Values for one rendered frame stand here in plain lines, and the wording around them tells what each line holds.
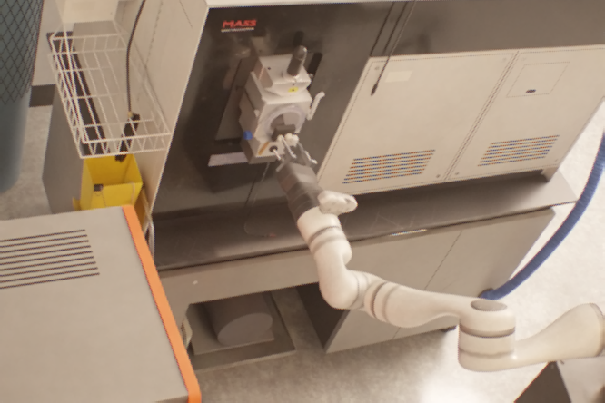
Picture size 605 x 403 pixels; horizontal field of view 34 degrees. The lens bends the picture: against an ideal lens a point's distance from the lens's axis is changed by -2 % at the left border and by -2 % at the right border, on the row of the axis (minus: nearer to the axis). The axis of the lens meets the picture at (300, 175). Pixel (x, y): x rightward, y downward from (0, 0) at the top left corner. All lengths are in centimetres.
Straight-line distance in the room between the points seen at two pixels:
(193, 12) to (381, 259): 103
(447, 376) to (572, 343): 165
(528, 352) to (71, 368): 74
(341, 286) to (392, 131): 64
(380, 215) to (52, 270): 106
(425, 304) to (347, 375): 150
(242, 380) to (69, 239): 135
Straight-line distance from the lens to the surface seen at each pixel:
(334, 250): 187
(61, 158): 295
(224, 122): 213
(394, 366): 327
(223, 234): 241
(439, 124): 243
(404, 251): 271
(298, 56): 195
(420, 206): 266
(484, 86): 240
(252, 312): 294
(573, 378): 205
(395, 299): 176
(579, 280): 384
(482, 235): 284
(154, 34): 214
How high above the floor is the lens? 258
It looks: 45 degrees down
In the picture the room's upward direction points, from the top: 23 degrees clockwise
